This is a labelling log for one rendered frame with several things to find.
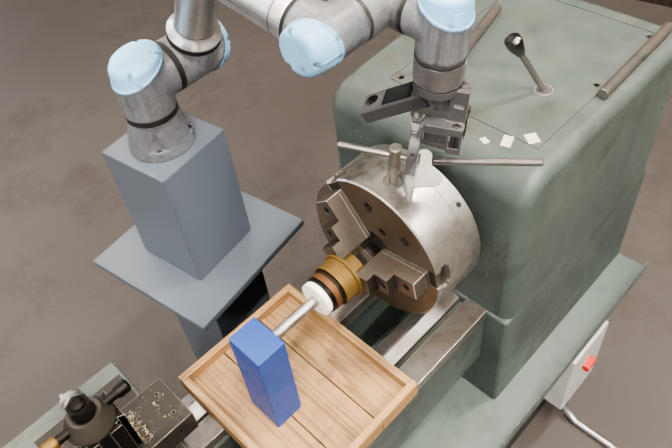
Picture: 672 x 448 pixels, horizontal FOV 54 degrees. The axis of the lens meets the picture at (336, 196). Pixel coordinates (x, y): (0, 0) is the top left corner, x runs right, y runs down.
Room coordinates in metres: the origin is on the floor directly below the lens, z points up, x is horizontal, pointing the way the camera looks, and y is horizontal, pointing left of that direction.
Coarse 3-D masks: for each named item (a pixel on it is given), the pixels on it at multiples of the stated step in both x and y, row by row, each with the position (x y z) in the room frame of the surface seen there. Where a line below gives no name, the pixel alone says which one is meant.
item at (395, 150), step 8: (392, 144) 0.83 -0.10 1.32; (400, 144) 0.83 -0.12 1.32; (392, 152) 0.81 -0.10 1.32; (400, 152) 0.81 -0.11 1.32; (392, 160) 0.81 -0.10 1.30; (400, 160) 0.82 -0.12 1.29; (392, 168) 0.81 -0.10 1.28; (400, 168) 0.82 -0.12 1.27; (392, 176) 0.82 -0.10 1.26; (392, 184) 0.82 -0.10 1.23
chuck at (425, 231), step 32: (352, 160) 0.95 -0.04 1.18; (384, 160) 0.89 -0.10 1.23; (320, 192) 0.91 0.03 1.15; (352, 192) 0.84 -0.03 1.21; (384, 192) 0.80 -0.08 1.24; (416, 192) 0.80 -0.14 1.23; (384, 224) 0.79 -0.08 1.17; (416, 224) 0.75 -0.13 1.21; (448, 224) 0.76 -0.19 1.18; (416, 256) 0.73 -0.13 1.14; (448, 256) 0.72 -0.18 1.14; (448, 288) 0.71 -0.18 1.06
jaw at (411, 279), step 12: (384, 252) 0.78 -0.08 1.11; (372, 264) 0.75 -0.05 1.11; (384, 264) 0.75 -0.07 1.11; (396, 264) 0.74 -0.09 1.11; (408, 264) 0.74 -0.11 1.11; (360, 276) 0.73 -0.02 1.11; (372, 276) 0.72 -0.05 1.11; (384, 276) 0.72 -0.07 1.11; (396, 276) 0.71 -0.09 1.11; (408, 276) 0.71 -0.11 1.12; (420, 276) 0.70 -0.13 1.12; (432, 276) 0.71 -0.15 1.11; (444, 276) 0.71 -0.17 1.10; (372, 288) 0.72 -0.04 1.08; (384, 288) 0.71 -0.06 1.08; (396, 288) 0.71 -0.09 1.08; (408, 288) 0.69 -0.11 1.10; (420, 288) 0.69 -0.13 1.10
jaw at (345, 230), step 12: (336, 180) 0.89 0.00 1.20; (336, 192) 0.86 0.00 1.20; (324, 204) 0.84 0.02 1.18; (336, 204) 0.84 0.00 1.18; (348, 204) 0.85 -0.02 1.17; (336, 216) 0.82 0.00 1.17; (348, 216) 0.83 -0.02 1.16; (324, 228) 0.82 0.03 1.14; (336, 228) 0.81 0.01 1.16; (348, 228) 0.81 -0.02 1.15; (360, 228) 0.82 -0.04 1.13; (336, 240) 0.80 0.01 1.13; (348, 240) 0.79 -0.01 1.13; (360, 240) 0.80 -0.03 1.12; (336, 252) 0.77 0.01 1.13; (348, 252) 0.78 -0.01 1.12
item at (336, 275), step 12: (324, 264) 0.76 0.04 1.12; (336, 264) 0.75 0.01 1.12; (348, 264) 0.75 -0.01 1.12; (360, 264) 0.76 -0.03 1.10; (312, 276) 0.74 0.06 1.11; (324, 276) 0.73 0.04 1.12; (336, 276) 0.73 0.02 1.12; (348, 276) 0.73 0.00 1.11; (324, 288) 0.71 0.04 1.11; (336, 288) 0.71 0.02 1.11; (348, 288) 0.71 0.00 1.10; (360, 288) 0.72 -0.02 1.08; (336, 300) 0.69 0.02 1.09; (348, 300) 0.71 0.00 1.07
